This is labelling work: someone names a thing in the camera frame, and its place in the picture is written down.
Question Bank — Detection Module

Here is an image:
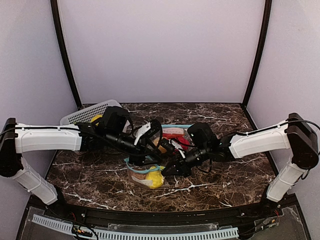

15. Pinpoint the yellow toy lemon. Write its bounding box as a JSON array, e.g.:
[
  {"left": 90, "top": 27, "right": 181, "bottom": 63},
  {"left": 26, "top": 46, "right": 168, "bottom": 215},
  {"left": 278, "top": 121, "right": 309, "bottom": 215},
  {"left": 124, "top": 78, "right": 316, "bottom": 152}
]
[
  {"left": 90, "top": 114, "right": 102, "bottom": 123},
  {"left": 145, "top": 170, "right": 165, "bottom": 189}
]

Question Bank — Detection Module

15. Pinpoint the brown toy potato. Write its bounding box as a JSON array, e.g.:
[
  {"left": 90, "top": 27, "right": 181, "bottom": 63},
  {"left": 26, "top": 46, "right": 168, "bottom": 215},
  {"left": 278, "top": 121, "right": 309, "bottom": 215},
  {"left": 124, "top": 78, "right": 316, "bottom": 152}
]
[{"left": 131, "top": 174, "right": 148, "bottom": 185}]

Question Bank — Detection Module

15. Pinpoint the yellow orange toy peach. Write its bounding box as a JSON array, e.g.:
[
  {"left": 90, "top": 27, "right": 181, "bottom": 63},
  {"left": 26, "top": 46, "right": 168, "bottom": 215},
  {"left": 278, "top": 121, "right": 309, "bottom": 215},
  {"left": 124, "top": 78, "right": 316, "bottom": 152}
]
[{"left": 153, "top": 137, "right": 167, "bottom": 154}]

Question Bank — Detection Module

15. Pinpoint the red toy bell pepper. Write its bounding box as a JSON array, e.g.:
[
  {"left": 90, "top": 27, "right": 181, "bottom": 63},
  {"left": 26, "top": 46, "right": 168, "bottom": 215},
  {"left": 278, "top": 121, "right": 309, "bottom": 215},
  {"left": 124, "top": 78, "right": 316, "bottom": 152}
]
[{"left": 175, "top": 136, "right": 191, "bottom": 151}]

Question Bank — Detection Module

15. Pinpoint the clear zip bag blue zipper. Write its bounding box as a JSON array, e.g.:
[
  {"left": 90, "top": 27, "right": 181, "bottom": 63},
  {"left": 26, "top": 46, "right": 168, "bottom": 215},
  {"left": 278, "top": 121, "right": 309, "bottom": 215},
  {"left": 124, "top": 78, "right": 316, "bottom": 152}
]
[{"left": 162, "top": 124, "right": 192, "bottom": 152}]

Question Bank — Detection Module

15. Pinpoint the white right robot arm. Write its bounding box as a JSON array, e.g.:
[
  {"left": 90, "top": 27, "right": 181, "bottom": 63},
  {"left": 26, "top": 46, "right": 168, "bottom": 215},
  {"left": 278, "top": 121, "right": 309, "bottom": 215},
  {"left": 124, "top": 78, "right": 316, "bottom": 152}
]
[{"left": 162, "top": 112, "right": 320, "bottom": 203}]

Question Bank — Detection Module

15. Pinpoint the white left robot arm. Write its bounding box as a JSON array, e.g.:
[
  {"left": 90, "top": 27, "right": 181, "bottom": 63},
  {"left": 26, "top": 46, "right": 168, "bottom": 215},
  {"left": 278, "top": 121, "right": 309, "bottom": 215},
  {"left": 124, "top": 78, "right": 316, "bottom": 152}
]
[{"left": 0, "top": 118, "right": 152, "bottom": 206}]

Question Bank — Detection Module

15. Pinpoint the white plastic mesh basket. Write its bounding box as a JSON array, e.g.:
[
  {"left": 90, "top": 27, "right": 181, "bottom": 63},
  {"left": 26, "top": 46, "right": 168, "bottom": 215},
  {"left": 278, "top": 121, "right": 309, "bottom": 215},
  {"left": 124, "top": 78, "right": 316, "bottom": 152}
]
[{"left": 59, "top": 99, "right": 122, "bottom": 126}]

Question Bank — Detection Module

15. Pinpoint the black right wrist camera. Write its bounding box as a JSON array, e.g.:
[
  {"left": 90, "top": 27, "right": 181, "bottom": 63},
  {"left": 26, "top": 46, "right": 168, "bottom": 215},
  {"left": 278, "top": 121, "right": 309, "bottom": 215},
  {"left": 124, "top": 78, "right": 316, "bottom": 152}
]
[{"left": 187, "top": 122, "right": 220, "bottom": 152}]

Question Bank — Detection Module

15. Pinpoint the white slotted cable duct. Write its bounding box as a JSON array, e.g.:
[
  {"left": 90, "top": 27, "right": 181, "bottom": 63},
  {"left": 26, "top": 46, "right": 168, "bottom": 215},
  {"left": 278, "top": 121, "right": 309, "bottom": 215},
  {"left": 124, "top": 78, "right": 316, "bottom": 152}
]
[{"left": 31, "top": 214, "right": 239, "bottom": 240}]

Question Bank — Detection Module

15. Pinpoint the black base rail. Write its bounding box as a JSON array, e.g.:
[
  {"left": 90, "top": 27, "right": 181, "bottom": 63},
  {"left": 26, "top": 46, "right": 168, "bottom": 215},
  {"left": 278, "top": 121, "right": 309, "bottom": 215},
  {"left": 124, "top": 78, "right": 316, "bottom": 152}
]
[{"left": 27, "top": 194, "right": 298, "bottom": 228}]

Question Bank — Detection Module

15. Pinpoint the black frame post left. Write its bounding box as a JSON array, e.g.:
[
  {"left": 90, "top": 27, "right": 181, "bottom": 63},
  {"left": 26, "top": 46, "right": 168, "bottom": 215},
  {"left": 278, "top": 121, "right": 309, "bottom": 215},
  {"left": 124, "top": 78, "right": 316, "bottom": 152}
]
[{"left": 50, "top": 0, "right": 83, "bottom": 110}]

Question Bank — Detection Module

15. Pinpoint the black frame post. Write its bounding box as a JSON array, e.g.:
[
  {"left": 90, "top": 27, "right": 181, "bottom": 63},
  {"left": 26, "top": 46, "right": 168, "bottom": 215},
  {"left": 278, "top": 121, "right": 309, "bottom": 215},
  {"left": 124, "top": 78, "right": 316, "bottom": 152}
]
[
  {"left": 50, "top": 0, "right": 83, "bottom": 110},
  {"left": 242, "top": 0, "right": 273, "bottom": 109}
]

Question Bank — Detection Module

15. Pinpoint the black frame post right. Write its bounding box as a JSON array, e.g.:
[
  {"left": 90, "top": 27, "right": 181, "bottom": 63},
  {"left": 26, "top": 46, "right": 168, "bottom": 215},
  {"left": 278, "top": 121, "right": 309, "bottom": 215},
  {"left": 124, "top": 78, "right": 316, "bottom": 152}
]
[{"left": 242, "top": 0, "right": 273, "bottom": 109}]

